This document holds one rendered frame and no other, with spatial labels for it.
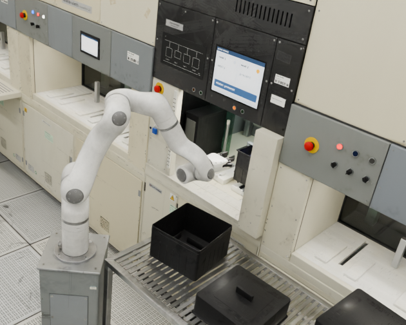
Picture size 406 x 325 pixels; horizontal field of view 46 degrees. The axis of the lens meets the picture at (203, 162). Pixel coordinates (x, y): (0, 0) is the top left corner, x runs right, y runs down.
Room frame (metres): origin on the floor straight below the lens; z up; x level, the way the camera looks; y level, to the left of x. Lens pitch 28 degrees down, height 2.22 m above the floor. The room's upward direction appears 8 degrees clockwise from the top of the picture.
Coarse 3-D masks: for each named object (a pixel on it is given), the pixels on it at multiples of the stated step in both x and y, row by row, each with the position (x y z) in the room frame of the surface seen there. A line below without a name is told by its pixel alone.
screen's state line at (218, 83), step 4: (216, 80) 2.18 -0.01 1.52; (216, 84) 2.18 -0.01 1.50; (220, 84) 2.16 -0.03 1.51; (224, 84) 2.14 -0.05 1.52; (228, 84) 2.13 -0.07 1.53; (224, 88) 2.14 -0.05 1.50; (228, 88) 2.13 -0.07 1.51; (232, 88) 2.11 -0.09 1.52; (236, 88) 2.10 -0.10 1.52; (232, 92) 2.11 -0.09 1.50; (236, 92) 2.09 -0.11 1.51; (240, 92) 2.08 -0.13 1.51; (244, 92) 2.06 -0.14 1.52; (248, 92) 2.05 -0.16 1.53; (240, 96) 2.08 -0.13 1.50; (244, 96) 2.06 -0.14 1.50; (248, 96) 2.05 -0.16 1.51; (252, 96) 2.03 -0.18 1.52; (256, 96) 2.02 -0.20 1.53; (252, 100) 2.03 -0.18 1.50
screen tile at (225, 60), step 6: (222, 60) 2.16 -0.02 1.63; (228, 60) 2.14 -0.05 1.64; (228, 66) 2.14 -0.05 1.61; (234, 66) 2.12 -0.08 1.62; (216, 72) 2.18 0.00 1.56; (222, 72) 2.16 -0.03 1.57; (228, 72) 2.14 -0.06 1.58; (234, 72) 2.11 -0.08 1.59; (222, 78) 2.15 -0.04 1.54; (228, 78) 2.13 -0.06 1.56; (234, 78) 2.11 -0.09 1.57
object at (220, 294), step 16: (240, 272) 1.62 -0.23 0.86; (208, 288) 1.49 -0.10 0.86; (224, 288) 1.50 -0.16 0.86; (240, 288) 1.49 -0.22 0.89; (256, 288) 1.53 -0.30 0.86; (272, 288) 1.55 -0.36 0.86; (208, 304) 1.41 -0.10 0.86; (224, 304) 1.41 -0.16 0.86; (240, 304) 1.43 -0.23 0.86; (256, 304) 1.44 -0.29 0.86; (272, 304) 1.45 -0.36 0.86; (288, 304) 1.48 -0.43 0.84; (208, 320) 1.40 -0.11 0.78; (224, 320) 1.35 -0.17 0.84; (240, 320) 1.34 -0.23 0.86; (256, 320) 1.35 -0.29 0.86; (272, 320) 1.39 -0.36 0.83
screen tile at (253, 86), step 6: (240, 66) 2.09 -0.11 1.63; (246, 66) 2.07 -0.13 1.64; (252, 66) 2.05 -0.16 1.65; (246, 72) 2.07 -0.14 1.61; (252, 72) 2.05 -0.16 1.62; (240, 78) 2.09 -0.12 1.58; (258, 78) 2.02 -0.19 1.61; (240, 84) 2.08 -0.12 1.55; (246, 84) 2.06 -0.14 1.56; (252, 84) 2.04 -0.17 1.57; (258, 84) 2.02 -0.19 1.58; (252, 90) 2.04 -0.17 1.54
